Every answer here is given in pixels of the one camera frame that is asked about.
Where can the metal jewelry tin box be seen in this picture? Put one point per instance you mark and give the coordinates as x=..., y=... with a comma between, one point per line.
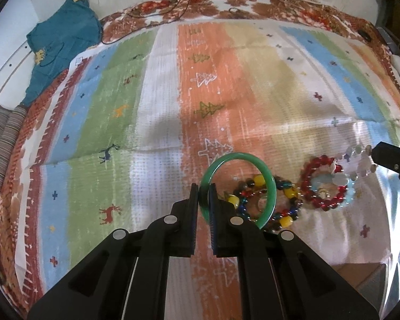
x=370, y=280

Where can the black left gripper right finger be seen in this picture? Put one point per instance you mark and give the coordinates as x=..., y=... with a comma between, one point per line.
x=234, y=236

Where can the teal blue garment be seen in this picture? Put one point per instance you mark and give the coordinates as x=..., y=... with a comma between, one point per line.
x=56, y=41

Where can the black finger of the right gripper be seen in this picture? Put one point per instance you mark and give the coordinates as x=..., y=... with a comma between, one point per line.
x=387, y=156

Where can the green jade bangle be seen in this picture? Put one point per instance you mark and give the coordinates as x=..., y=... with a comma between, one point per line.
x=263, y=169

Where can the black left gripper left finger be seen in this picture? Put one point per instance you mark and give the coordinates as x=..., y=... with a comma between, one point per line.
x=173, y=235

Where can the striped brown pillow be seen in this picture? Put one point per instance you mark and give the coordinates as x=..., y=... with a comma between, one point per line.
x=10, y=125

